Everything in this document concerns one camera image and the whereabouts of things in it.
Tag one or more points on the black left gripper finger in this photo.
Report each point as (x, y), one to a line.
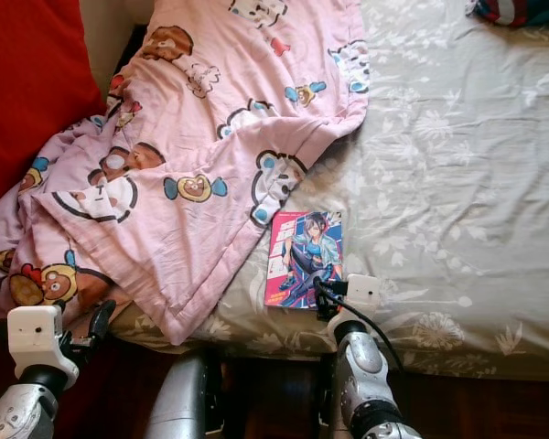
(102, 322)

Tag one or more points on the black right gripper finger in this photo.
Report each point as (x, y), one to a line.
(318, 302)

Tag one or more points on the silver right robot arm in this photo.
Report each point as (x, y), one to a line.
(364, 375)

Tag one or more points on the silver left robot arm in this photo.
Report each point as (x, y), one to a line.
(18, 416)

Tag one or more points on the manga book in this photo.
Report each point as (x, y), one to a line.
(302, 258)

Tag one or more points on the cream floral bed sheet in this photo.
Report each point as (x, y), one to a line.
(457, 183)

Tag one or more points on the pink cartoon print blanket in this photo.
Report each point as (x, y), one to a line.
(220, 119)

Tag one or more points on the large red cushion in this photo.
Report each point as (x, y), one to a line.
(37, 82)

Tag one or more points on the red white teal cushion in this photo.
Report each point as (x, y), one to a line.
(512, 11)

